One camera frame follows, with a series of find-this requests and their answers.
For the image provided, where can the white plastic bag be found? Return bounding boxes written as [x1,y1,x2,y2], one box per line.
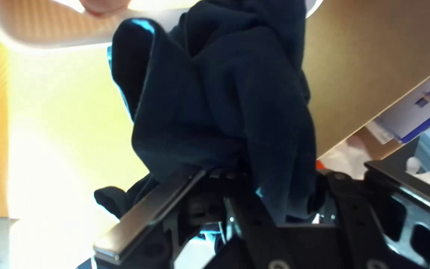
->
[318,131,396,181]

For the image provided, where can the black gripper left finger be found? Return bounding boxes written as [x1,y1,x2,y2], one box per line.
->
[93,164,212,266]

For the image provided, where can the large cardboard box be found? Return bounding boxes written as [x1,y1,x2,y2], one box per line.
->
[302,0,430,161]

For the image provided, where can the dark blue cloth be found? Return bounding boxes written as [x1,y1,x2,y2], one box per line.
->
[94,0,321,225]

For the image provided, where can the white plastic basket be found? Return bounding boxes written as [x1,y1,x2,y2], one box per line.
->
[0,0,326,52]

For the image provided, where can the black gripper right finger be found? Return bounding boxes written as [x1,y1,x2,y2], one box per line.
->
[363,158,430,213]

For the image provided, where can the blue white leaflet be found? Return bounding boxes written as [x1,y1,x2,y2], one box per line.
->
[373,62,430,146]

